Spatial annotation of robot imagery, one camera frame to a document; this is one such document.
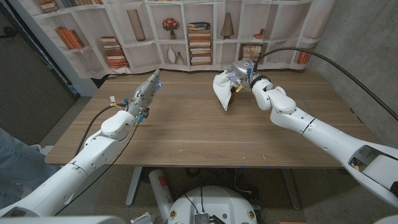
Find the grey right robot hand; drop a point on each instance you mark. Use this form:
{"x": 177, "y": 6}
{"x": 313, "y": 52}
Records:
{"x": 244, "y": 70}

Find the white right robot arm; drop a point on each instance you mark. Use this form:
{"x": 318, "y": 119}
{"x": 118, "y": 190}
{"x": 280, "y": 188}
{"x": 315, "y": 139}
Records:
{"x": 326, "y": 137}

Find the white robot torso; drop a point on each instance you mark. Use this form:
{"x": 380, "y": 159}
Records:
{"x": 217, "y": 202}

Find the grey table leg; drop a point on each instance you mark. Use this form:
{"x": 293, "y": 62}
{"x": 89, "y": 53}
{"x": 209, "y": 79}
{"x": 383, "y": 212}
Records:
{"x": 292, "y": 189}
{"x": 133, "y": 186}

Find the white chair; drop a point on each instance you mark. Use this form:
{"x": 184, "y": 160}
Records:
{"x": 66, "y": 172}

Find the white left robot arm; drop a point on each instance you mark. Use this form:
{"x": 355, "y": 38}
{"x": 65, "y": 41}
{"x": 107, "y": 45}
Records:
{"x": 74, "y": 174}

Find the grey perforated cabinet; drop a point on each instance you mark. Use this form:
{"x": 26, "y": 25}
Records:
{"x": 28, "y": 93}

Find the person in blue jeans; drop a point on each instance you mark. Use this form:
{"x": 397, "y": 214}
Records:
{"x": 21, "y": 171}

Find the white cylinder with orange label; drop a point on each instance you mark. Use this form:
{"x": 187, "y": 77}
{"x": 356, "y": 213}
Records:
{"x": 160, "y": 189}

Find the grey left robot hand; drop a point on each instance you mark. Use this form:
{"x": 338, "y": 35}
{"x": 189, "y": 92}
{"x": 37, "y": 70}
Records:
{"x": 140, "y": 98}

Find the white cloth napkin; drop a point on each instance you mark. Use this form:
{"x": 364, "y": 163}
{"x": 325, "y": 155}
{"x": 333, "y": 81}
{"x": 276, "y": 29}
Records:
{"x": 223, "y": 90}

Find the printed bookshelf backdrop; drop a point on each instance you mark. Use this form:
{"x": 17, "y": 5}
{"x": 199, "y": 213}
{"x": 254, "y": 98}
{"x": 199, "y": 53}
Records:
{"x": 140, "y": 56}

